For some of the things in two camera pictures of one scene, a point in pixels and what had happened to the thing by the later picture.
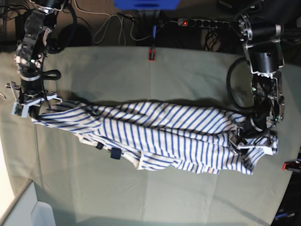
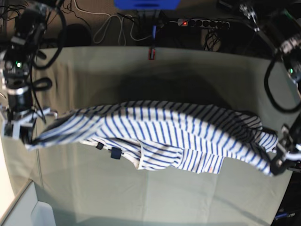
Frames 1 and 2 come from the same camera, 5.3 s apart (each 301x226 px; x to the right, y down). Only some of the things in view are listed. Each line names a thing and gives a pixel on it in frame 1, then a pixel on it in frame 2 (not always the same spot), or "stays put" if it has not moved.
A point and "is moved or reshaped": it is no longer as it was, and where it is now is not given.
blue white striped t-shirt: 163,137 is moved or reshaped
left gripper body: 256,123 → 289,139
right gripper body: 31,87 → 19,99
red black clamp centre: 151,54 stays put
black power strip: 203,23 stays put
